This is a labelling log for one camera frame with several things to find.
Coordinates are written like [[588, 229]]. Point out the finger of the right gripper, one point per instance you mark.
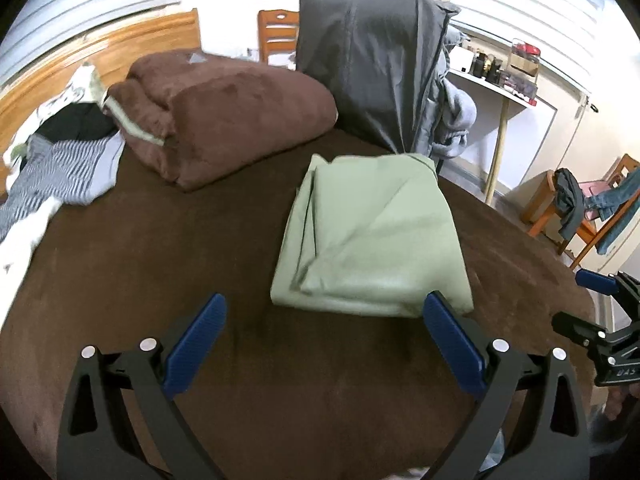
[[578, 330], [595, 281]]

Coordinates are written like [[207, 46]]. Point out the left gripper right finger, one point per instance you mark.
[[550, 439]]

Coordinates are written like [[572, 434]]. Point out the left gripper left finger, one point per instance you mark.
[[96, 439]]

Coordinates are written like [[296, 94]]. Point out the light green garment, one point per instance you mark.
[[372, 236]]

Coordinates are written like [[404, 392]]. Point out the wooden chair with clothes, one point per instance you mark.
[[595, 211]]

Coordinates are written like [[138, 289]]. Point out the brown bed cover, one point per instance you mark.
[[285, 393]]

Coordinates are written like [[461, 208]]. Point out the white fleece garment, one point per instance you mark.
[[17, 249]]

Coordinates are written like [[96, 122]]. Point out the white desk with items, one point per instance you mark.
[[507, 134]]

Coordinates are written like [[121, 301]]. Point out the striped grey white shirt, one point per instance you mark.
[[72, 172]]

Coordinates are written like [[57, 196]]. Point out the black garment on bed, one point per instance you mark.
[[78, 122]]

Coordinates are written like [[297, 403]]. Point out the grey garment bag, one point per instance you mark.
[[385, 62]]

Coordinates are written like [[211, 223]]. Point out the folded brown blanket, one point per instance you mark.
[[195, 117]]

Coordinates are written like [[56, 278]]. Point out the cartoon print pillow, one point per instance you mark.
[[84, 86]]

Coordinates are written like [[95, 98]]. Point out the wooden headboard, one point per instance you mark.
[[110, 49]]

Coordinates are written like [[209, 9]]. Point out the window blinds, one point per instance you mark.
[[43, 25]]

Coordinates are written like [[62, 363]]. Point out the wooden chair by wall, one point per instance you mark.
[[277, 32]]

